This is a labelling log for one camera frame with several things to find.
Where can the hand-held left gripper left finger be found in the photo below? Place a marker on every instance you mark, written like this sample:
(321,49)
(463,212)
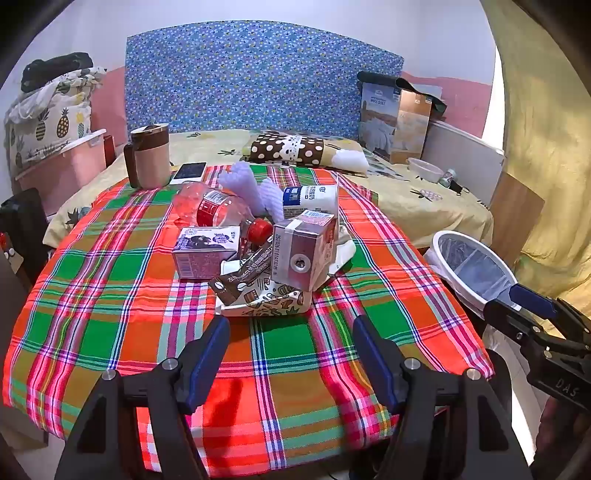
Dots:
(210,355)

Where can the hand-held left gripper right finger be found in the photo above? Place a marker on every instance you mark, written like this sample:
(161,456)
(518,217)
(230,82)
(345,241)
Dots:
(369,355)

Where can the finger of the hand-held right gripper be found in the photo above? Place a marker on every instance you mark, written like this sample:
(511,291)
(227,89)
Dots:
(508,318)
(531,295)

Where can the patterned paper cup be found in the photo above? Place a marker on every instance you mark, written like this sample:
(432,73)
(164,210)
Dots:
(268,302)

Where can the brown coffee sachet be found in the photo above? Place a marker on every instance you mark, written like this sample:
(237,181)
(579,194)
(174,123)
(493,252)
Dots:
(240,281)

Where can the white round trash bin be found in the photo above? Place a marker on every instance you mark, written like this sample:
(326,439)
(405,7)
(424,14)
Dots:
(466,234)

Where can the small purple drink carton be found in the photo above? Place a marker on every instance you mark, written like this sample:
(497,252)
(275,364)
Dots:
(203,258)

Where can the brown milk carton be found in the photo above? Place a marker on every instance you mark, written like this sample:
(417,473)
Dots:
(300,249)

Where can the plastic bottle with red label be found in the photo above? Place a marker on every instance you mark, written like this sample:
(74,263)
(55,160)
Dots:
(212,207)

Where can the white and blue milk carton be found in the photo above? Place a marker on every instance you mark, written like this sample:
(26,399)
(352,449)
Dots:
(314,198)

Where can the clear bin liner bag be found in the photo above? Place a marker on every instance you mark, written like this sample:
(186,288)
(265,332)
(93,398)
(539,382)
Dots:
(475,267)

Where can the wooden board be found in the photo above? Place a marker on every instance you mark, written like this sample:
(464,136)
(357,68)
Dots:
(517,217)

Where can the red green plaid cloth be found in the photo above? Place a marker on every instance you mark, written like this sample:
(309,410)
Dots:
(115,323)

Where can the black face mask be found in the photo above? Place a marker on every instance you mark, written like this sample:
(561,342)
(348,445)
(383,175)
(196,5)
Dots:
(459,187)

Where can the yellow curtain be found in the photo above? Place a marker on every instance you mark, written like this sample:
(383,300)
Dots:
(545,161)

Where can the small green bottle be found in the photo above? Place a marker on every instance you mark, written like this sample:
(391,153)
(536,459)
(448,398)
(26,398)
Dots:
(448,177)

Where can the yellow pineapple print bedsheet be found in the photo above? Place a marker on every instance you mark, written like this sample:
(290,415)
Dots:
(415,207)

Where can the white cabinet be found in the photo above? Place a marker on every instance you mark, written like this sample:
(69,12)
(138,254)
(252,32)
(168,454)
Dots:
(461,157)

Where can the white plastic bowl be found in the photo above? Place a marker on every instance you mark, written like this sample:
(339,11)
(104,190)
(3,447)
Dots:
(425,170)

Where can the white smartphone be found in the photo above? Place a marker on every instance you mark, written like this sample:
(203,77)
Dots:
(188,172)

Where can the white folded towel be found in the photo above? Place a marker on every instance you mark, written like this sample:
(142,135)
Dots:
(351,161)

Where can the brown tumbler with lid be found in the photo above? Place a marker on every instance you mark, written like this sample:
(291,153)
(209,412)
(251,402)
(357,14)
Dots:
(150,161)

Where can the brown polka dot pillow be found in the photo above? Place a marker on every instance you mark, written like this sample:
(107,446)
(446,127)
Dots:
(272,147)

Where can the cardboard quilt box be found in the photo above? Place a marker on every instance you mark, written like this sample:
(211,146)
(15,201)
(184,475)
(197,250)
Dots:
(392,124)

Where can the black appliance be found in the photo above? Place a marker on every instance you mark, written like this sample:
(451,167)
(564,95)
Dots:
(23,226)

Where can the dark red box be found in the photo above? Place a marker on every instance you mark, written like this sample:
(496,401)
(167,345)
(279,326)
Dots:
(109,150)

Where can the pink storage box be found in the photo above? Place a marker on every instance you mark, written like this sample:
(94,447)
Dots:
(60,175)

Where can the blue floral headboard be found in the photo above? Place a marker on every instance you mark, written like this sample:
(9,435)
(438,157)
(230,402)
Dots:
(254,78)

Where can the pineapple print bedding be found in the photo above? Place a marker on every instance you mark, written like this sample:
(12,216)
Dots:
(51,120)

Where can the black bag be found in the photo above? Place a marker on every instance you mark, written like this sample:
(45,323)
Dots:
(55,69)

